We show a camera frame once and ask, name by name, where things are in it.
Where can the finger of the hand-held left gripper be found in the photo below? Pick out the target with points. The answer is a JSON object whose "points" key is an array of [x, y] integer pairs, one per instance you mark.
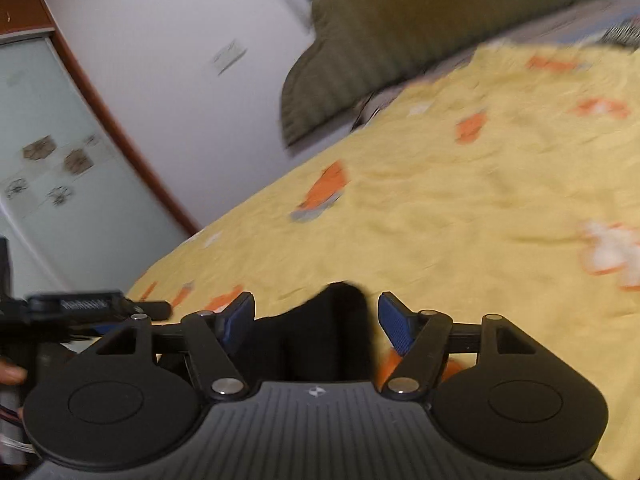
{"points": [[85, 304]]}

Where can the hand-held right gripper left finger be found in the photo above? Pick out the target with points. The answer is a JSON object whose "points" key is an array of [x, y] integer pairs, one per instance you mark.
{"points": [[237, 320]]}

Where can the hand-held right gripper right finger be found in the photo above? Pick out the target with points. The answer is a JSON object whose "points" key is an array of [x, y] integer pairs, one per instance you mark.
{"points": [[397, 322]]}

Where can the black pants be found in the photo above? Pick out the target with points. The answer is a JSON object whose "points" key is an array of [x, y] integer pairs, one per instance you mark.
{"points": [[320, 330]]}

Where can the person's left hand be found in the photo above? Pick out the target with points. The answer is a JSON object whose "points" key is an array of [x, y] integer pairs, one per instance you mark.
{"points": [[11, 374]]}

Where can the yellow printed blanket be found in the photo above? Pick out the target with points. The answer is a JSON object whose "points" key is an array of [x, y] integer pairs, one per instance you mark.
{"points": [[450, 185]]}

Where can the frosted glass floral sliding door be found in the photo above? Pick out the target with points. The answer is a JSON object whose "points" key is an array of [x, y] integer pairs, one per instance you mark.
{"points": [[50, 125]]}

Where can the green upholstered headboard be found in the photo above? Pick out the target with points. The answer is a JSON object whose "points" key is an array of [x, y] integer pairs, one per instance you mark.
{"points": [[400, 20]]}

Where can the striped pillow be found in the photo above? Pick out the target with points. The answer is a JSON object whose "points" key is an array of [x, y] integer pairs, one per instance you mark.
{"points": [[565, 25]]}

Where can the dark patterned cloth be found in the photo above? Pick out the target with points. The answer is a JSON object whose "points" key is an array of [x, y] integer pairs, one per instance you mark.
{"points": [[622, 35]]}

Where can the brown wooden door frame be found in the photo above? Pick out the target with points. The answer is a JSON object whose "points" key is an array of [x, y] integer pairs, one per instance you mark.
{"points": [[125, 140]]}

